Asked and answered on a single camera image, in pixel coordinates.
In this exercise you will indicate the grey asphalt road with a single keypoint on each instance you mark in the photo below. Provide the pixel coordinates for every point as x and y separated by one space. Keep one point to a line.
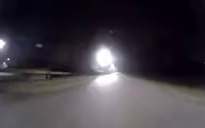
116 106

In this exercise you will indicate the roadside guard rail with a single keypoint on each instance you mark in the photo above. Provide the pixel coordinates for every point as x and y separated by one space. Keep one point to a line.
50 73

